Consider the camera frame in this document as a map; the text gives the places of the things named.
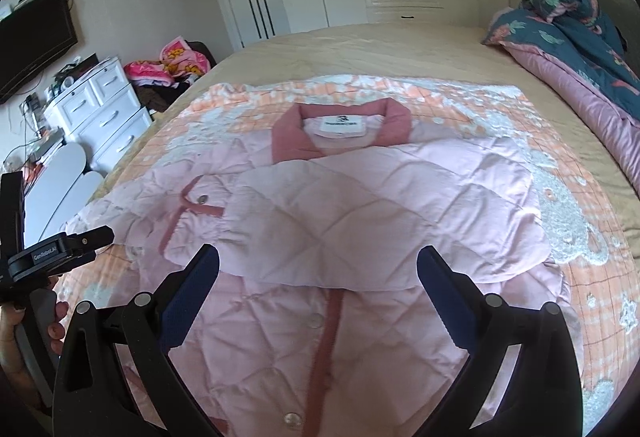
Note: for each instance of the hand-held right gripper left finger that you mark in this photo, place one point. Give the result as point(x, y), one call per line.
point(192, 297)

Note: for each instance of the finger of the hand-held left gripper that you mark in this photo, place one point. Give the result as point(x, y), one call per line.
point(92, 239)

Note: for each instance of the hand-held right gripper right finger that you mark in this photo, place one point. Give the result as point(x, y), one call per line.
point(447, 297)

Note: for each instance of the pink quilted jacket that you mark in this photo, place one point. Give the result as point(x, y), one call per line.
point(350, 197)

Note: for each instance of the dark clothes pile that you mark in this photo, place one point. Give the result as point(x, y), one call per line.
point(160, 97)

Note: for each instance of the person's left hand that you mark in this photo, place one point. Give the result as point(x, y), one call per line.
point(57, 317)

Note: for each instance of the white oval board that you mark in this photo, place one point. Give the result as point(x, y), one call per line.
point(60, 172)
point(65, 207)

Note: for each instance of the white drawer chest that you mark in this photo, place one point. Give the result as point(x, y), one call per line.
point(105, 112)

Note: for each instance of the pile of small items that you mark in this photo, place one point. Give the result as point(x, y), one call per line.
point(72, 74)

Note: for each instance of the pink red towel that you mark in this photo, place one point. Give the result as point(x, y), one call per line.
point(145, 72)

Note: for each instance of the orange white bear blanket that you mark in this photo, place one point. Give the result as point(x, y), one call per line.
point(500, 117)

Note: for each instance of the black television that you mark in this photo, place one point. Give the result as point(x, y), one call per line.
point(30, 47)

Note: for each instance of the pink yellow printed towel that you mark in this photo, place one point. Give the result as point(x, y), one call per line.
point(185, 57)

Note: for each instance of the beige bed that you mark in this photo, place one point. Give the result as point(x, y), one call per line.
point(350, 52)

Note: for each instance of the floral teal pink duvet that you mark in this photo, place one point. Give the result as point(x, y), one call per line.
point(565, 47)

